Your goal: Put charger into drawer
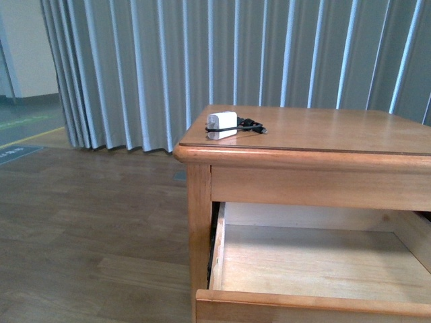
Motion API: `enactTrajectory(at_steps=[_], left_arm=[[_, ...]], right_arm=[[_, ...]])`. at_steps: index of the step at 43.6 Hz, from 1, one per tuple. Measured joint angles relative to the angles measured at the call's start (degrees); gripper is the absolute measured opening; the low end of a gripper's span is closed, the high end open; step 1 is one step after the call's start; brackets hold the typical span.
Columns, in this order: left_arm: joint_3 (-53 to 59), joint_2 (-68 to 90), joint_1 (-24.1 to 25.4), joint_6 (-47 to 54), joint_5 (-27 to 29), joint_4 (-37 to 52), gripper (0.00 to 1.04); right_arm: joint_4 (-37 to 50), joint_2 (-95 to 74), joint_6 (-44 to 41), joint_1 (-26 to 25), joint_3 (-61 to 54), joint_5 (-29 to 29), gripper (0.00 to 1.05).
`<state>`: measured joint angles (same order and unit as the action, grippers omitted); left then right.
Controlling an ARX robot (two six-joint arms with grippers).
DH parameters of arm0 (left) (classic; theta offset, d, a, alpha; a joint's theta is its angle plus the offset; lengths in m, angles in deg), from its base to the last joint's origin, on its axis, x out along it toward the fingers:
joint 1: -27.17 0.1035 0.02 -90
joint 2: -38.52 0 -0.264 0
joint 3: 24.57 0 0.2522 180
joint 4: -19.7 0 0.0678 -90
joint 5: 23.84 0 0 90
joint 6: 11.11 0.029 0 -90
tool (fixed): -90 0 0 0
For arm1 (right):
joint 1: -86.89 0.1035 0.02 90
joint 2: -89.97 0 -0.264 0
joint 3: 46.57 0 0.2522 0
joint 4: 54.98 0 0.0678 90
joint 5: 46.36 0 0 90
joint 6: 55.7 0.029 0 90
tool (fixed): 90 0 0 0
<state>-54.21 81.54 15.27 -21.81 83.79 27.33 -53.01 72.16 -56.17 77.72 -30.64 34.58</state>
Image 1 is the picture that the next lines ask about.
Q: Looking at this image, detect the white charger block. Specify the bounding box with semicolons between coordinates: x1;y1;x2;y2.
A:
206;111;238;140

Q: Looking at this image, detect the black charger cable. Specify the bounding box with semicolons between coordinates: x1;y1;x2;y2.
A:
205;116;269;135

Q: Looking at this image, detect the wooden drawer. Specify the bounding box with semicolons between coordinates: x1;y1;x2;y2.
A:
195;203;430;322

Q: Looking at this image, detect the grey pleated curtain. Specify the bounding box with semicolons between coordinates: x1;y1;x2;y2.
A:
40;1;430;151

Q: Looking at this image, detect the wooden nightstand cabinet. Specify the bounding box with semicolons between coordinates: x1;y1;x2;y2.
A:
174;105;430;322

